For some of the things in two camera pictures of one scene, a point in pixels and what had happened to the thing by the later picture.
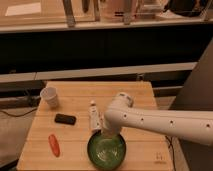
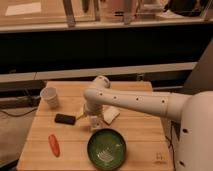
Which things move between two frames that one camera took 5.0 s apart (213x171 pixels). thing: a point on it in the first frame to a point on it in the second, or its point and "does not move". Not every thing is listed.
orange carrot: [54, 145] does not move
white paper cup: [49, 93] does not move
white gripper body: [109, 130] to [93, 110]
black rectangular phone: [65, 119] does not move
